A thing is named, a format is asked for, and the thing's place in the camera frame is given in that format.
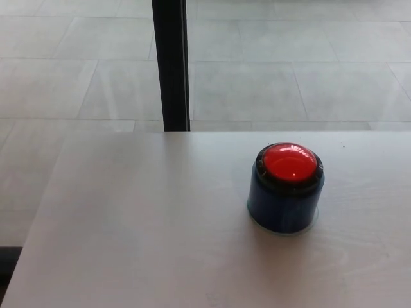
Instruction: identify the red button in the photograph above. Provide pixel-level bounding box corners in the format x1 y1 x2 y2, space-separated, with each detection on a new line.
246 142 326 237

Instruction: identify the black vertical post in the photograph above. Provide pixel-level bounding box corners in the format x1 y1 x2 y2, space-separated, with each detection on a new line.
152 0 191 133

